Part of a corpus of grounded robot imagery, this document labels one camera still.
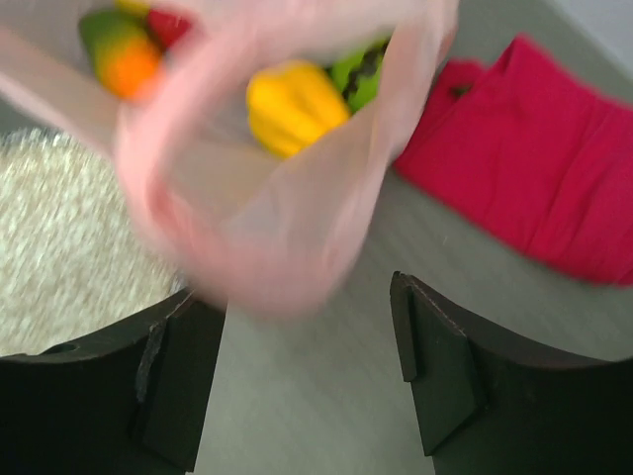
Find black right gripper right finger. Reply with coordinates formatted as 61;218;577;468
390;272;632;474

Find green orange fake mango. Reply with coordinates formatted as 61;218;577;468
78;8;163;101

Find pink plastic bag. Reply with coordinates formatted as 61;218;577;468
1;1;459;317

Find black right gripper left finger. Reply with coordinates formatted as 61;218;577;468
1;291;226;474

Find round plate of rice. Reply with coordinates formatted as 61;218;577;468
1;129;180;355

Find yellow fake bell pepper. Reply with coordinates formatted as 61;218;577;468
245;60;351;159

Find red folded cloth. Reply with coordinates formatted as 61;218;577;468
395;37;632;285

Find green fake watermelon ball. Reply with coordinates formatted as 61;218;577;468
326;37;391;113

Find red fake dragon fruit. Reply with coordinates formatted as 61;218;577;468
146;8;192;49

